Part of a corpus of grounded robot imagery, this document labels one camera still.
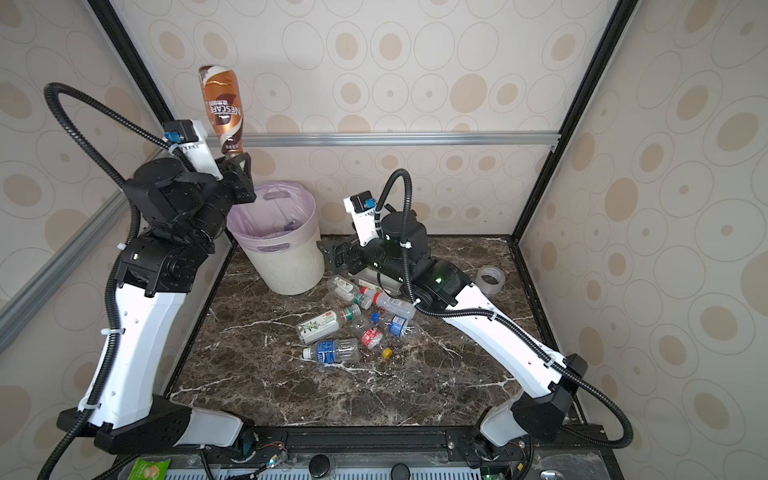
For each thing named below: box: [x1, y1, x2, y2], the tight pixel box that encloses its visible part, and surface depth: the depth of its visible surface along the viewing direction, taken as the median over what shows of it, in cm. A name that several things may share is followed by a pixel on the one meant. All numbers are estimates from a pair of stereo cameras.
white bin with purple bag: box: [226, 182, 325, 295], surface depth 91 cm
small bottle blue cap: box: [388, 314, 415, 337], surface depth 92 cm
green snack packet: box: [128, 457, 171, 480], surface depth 71 cm
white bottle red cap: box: [360, 287, 417, 320], surface depth 97 cm
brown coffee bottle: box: [199, 65, 244, 156], surface depth 51 cm
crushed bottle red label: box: [361, 327, 383, 349], surface depth 89 cm
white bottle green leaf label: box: [296, 304, 362, 345], surface depth 92 cm
